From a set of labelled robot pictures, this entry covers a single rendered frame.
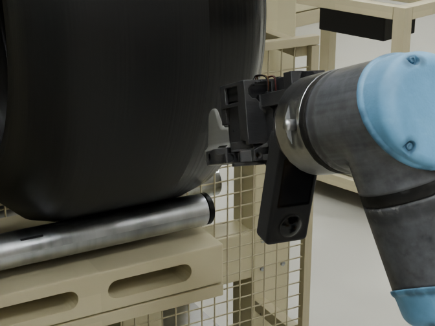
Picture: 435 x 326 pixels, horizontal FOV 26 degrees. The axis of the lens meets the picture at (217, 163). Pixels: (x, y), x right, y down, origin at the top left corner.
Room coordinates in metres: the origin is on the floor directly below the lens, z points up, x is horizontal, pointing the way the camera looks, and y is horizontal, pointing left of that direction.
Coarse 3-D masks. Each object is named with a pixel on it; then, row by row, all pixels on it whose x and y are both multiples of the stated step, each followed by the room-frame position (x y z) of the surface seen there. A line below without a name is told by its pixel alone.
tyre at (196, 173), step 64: (0, 0) 1.48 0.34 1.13; (64, 0) 0.96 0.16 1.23; (128, 0) 0.98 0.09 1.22; (192, 0) 1.02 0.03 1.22; (256, 0) 1.07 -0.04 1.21; (0, 64) 1.44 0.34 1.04; (64, 64) 0.96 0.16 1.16; (128, 64) 0.98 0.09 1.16; (192, 64) 1.02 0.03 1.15; (256, 64) 1.08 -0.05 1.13; (0, 128) 1.36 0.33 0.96; (64, 128) 0.97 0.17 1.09; (128, 128) 0.99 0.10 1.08; (192, 128) 1.04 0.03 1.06; (0, 192) 1.10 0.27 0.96; (64, 192) 1.02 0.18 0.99; (128, 192) 1.07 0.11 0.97
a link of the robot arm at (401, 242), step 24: (408, 192) 0.66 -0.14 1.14; (432, 192) 0.66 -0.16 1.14; (384, 216) 0.67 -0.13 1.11; (408, 216) 0.66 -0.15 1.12; (432, 216) 0.65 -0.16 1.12; (384, 240) 0.67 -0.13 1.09; (408, 240) 0.66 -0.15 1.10; (432, 240) 0.65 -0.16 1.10; (384, 264) 0.68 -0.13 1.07; (408, 264) 0.66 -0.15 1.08; (432, 264) 0.65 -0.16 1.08; (408, 288) 0.65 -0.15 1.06; (432, 288) 0.64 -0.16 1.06; (408, 312) 0.66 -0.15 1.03; (432, 312) 0.64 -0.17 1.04
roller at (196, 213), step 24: (96, 216) 1.11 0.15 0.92; (120, 216) 1.12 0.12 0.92; (144, 216) 1.13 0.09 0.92; (168, 216) 1.14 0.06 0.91; (192, 216) 1.16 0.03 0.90; (0, 240) 1.04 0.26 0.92; (24, 240) 1.05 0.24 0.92; (48, 240) 1.06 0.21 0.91; (72, 240) 1.08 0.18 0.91; (96, 240) 1.09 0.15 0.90; (120, 240) 1.11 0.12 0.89; (0, 264) 1.03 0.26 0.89; (24, 264) 1.05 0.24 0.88
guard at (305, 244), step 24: (312, 48) 1.83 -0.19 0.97; (264, 72) 1.79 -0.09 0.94; (240, 168) 1.76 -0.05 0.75; (240, 192) 1.76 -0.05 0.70; (240, 216) 1.76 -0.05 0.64; (312, 216) 1.84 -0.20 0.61; (240, 240) 1.76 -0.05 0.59; (240, 264) 1.76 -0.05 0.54; (264, 264) 1.79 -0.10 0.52; (288, 264) 1.82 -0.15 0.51; (240, 288) 1.76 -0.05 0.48; (264, 288) 1.79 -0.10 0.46; (288, 288) 1.82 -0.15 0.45; (264, 312) 1.79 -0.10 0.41
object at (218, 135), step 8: (216, 112) 0.94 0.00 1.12; (208, 120) 0.95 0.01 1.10; (216, 120) 0.93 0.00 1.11; (208, 128) 0.95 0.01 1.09; (216, 128) 0.93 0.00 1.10; (224, 128) 0.92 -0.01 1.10; (208, 136) 0.95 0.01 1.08; (216, 136) 0.93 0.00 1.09; (224, 136) 0.91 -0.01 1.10; (208, 144) 0.95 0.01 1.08; (216, 144) 0.93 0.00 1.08; (224, 144) 0.91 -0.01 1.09
